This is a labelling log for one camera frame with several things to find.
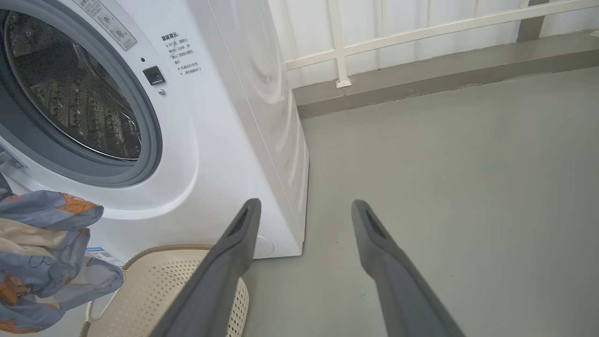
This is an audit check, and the blue cartoon print garment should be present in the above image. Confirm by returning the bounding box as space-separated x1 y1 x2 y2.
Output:
0 172 125 334

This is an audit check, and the white metal railing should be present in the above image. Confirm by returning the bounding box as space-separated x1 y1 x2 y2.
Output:
281 0 599 89

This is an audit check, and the cream perforated plastic laundry basket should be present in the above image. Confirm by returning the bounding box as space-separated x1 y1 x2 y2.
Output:
79 243 250 337

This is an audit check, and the grey warning sticker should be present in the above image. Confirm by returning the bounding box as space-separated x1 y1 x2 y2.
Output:
73 0 138 51

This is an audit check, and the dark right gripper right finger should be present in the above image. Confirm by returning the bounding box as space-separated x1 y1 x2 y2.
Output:
351 199 466 337

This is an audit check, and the white front-load washing machine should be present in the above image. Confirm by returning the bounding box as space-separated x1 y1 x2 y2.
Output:
0 0 310 267

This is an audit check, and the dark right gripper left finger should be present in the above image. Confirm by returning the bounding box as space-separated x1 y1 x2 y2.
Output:
149 198 262 337

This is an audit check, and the blue energy label sticker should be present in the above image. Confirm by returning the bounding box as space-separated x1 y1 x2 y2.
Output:
86 247 126 267

